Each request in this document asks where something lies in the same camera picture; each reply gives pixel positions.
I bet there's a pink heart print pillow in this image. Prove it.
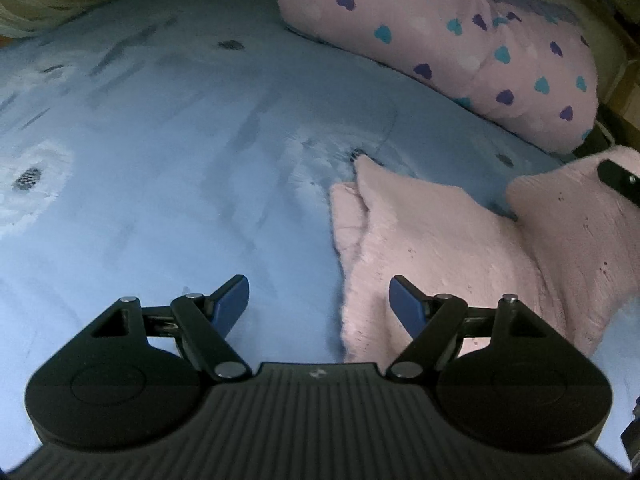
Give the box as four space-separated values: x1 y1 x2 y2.
278 0 600 155

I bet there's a pink fuzzy sweater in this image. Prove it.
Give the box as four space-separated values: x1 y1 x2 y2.
329 145 640 365

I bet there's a blue floral bedsheet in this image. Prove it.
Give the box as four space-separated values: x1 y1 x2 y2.
0 0 640 466

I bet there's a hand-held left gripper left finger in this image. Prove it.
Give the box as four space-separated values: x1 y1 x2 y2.
88 274 250 381

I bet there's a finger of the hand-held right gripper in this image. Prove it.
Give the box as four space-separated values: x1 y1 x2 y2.
597 159 640 204

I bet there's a black bag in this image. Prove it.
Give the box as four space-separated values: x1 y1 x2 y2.
574 119 617 157

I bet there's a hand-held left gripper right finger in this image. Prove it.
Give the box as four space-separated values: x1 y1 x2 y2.
388 274 547 381

